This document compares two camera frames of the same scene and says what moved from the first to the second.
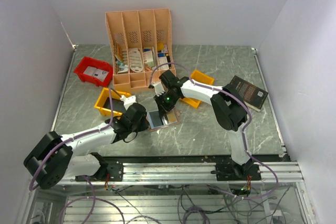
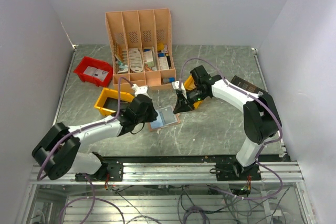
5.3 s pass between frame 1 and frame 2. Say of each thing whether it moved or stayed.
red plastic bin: stayed
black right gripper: moved
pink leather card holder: stayed
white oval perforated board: stayed
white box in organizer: stayed
